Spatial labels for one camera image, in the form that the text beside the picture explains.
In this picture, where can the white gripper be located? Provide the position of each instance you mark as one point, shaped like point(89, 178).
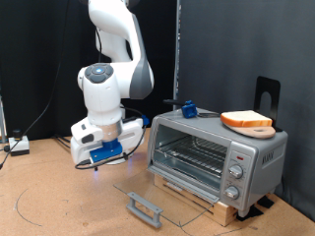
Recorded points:
point(78, 144)

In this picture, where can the black slotted spatula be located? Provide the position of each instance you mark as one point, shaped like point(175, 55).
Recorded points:
point(210, 115)

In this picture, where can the toy bread slice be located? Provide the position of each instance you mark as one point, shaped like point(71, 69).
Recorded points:
point(246, 118)

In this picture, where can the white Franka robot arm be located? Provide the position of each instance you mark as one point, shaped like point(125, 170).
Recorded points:
point(111, 19)

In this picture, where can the metal oven rack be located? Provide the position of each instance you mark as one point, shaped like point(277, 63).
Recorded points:
point(197, 157)

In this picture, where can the silver oven knob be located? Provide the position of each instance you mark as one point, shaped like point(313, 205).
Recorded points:
point(236, 171)
point(231, 192)

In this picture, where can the silver toaster oven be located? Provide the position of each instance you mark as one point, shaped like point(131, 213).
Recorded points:
point(269, 164)

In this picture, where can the grey emergency stop box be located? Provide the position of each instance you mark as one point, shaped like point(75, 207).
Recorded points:
point(19, 144)

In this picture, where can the aluminium vertical pole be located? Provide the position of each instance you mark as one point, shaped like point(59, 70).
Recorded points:
point(178, 49)

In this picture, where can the wooden pallet base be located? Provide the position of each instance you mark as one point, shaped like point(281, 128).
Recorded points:
point(226, 213)

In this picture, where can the round wooden cutting board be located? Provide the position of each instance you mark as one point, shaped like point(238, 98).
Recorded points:
point(259, 132)

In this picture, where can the black foam pad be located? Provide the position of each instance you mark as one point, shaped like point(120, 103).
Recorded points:
point(251, 213)
point(266, 202)

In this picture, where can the black metal bookend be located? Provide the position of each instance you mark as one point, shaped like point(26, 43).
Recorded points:
point(261, 85)

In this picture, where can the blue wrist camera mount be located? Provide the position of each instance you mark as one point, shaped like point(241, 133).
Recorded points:
point(105, 152)

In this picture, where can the metal stand post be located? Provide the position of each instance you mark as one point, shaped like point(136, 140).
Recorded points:
point(2, 121)

